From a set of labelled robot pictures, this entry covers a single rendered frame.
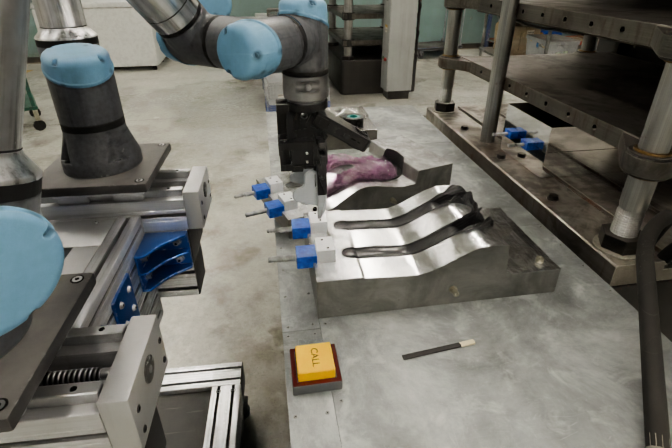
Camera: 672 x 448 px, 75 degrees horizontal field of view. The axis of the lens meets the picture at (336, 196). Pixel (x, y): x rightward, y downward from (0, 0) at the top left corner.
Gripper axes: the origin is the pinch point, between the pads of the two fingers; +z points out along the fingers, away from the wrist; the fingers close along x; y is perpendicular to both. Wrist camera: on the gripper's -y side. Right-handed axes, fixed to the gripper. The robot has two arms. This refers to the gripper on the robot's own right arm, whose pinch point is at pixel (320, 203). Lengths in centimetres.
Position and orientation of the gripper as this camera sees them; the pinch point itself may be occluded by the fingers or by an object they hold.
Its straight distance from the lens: 83.4
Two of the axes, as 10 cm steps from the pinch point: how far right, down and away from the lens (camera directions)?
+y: -9.9, 0.8, -1.4
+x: 1.6, 4.6, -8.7
